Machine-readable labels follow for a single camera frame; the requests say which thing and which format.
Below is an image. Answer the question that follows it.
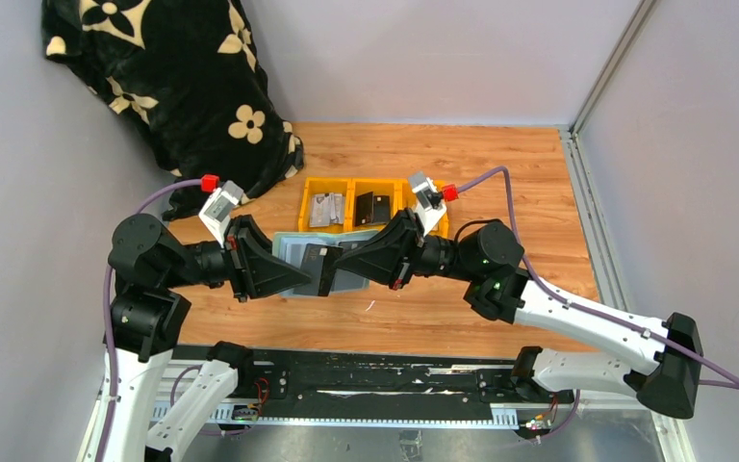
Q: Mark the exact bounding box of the purple cable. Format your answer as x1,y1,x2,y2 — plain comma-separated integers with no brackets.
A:
91,174,221,462
441,166,739,405

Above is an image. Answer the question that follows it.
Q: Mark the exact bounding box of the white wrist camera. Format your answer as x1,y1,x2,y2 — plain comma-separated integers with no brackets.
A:
198,181,244,246
408,171,446,236

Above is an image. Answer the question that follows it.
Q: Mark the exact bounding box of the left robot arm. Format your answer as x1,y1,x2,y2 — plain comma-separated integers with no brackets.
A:
88,214,311,461

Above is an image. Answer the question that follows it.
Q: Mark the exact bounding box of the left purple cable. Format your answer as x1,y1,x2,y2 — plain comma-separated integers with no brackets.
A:
91,174,221,462

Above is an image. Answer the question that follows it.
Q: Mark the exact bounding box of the green card holder wallet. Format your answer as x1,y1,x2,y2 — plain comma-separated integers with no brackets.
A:
272,230,378,297

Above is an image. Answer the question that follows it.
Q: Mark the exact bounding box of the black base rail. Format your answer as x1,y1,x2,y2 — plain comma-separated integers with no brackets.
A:
98,345,680,429

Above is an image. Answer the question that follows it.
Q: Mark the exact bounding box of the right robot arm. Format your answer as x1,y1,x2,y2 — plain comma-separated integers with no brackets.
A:
335,211,702,419

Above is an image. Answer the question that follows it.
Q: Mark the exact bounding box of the aluminium frame post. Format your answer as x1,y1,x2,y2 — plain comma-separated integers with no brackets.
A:
569,0,659,138

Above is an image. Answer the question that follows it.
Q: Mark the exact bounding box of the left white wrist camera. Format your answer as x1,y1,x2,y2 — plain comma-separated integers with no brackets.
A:
198,181,244,246

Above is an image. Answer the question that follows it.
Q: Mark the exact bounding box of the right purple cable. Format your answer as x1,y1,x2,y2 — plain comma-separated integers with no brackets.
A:
441,166,739,405

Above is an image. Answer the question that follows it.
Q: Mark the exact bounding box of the silver cards stack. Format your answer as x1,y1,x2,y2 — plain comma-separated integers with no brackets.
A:
309,192,345,228

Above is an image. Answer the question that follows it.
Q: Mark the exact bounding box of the black floral blanket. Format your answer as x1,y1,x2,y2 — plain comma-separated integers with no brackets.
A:
40,0,304,197

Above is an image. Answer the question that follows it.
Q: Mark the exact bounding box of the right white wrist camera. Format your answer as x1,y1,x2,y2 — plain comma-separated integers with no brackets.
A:
408,171,446,236

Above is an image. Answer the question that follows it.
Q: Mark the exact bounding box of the black cards stack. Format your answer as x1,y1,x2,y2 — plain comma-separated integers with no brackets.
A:
353,192,392,226

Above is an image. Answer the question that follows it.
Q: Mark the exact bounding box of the left yellow plastic bin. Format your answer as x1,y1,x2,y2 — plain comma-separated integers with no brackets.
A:
297,177,355,233

